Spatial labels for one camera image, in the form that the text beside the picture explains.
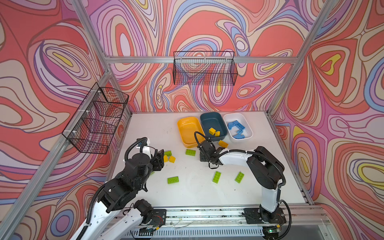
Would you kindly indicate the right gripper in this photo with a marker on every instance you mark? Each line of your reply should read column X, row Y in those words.
column 201, row 158

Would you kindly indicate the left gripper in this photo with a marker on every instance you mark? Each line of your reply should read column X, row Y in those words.
column 158, row 161

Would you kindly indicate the green lego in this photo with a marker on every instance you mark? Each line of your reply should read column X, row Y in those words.
column 190, row 152
column 239, row 177
column 168, row 153
column 173, row 180
column 216, row 177

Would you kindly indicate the yellow sloped lego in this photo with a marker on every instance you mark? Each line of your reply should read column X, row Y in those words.
column 223, row 144

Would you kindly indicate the yellow lego cluster block two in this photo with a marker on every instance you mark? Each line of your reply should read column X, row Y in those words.
column 172, row 159

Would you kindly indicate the blue lego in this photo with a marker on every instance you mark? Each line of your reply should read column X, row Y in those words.
column 240, row 134
column 235, row 124

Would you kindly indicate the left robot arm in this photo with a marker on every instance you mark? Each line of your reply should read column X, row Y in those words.
column 112, row 197

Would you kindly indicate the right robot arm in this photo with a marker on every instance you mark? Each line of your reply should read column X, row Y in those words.
column 266, row 168

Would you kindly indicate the dark teal plastic bin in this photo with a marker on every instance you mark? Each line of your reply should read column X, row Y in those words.
column 213, row 120

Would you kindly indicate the yellow plastic bin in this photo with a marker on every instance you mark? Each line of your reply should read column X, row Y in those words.
column 187, row 128

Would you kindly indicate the white plastic bin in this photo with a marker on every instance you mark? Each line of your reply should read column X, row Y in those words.
column 240, row 118

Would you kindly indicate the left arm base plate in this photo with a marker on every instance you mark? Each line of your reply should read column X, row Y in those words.
column 156, row 218

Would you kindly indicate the black wire basket left wall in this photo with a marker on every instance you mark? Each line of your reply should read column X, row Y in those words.
column 96, row 120

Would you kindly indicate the black wire basket wall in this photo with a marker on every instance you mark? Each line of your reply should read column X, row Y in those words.
column 96, row 120
column 208, row 68

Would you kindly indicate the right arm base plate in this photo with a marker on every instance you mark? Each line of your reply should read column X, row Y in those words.
column 262, row 216

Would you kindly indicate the black wire basket back wall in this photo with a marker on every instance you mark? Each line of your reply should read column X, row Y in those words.
column 208, row 68

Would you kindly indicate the aluminium front rail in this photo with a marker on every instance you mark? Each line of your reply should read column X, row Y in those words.
column 227, row 221

